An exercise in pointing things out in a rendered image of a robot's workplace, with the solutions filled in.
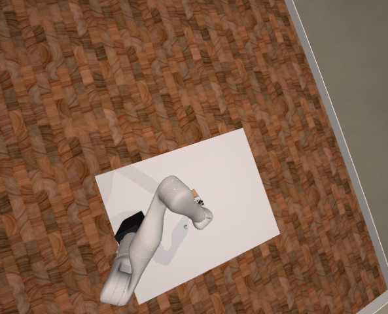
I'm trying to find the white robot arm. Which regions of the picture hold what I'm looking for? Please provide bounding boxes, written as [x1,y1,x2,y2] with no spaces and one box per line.
[99,175,213,306]

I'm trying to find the tan square mat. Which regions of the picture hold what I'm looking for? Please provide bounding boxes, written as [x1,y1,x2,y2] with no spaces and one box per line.
[191,189,199,197]

